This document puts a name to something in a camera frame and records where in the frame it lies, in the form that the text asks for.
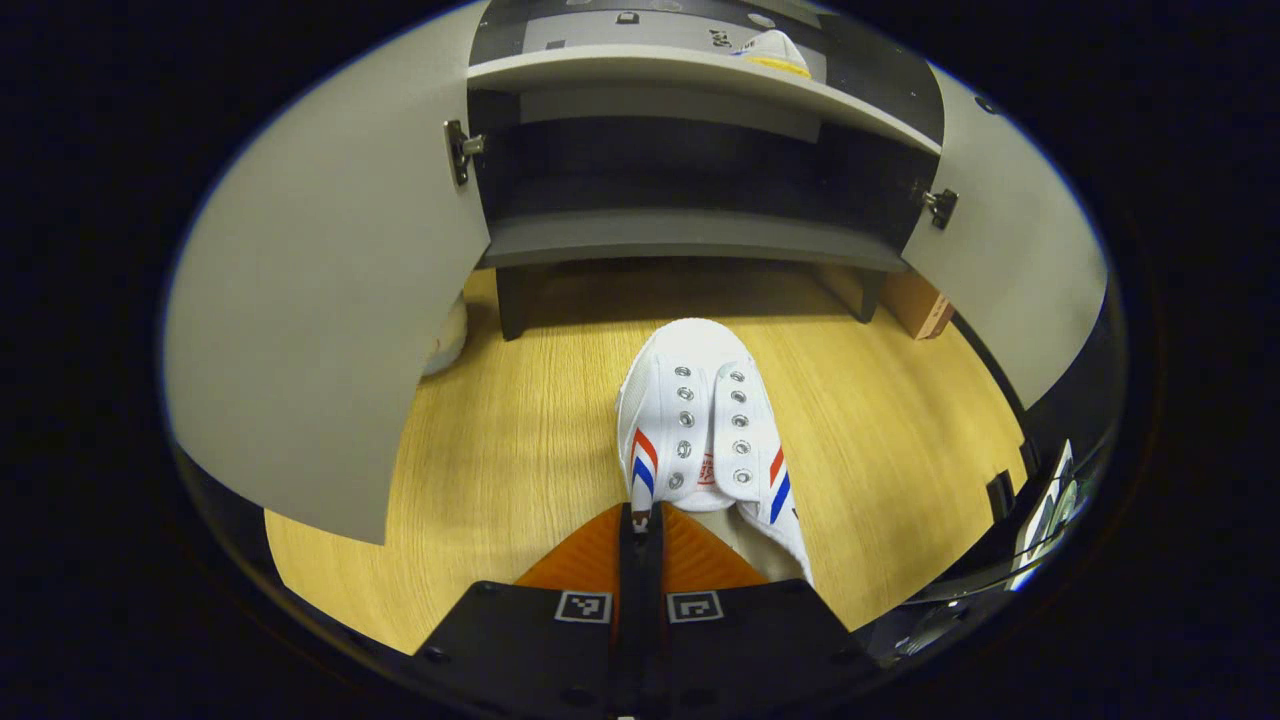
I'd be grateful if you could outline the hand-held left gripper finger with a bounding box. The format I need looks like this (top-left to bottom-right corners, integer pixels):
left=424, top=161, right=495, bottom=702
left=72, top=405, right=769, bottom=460
left=415, top=503, right=641, bottom=716
left=640, top=503, right=881, bottom=716

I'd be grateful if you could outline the white cabinet door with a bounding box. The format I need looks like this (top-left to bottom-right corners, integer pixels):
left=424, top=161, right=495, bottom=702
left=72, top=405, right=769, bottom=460
left=162, top=0, right=493, bottom=546
left=900, top=62, right=1111, bottom=411

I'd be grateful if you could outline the white canvas shoe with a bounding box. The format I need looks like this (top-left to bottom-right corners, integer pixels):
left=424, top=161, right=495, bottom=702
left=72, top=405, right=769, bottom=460
left=730, top=28, right=813, bottom=79
left=615, top=318, right=816, bottom=591

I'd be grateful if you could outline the white and brown book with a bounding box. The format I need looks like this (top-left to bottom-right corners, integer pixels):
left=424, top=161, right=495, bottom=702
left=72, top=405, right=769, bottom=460
left=878, top=268, right=956, bottom=341

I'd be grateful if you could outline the white round object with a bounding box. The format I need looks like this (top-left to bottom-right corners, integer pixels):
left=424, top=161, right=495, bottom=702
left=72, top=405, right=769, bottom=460
left=420, top=295, right=469, bottom=378

